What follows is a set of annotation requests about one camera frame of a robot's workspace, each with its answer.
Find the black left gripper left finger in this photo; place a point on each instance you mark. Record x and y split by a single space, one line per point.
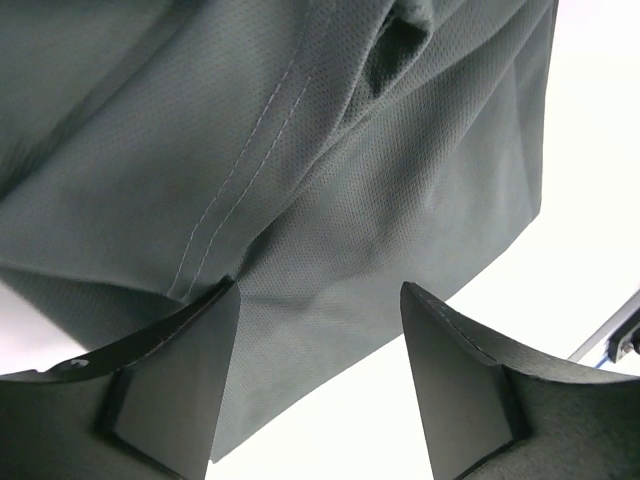
143 407

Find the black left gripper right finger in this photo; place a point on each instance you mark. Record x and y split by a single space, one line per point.
494 408

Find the grey t shirt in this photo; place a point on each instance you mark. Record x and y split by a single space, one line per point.
320 153

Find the aluminium mounting rail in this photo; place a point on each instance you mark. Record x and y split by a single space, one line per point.
597 343

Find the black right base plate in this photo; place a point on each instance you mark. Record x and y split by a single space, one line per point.
624 340

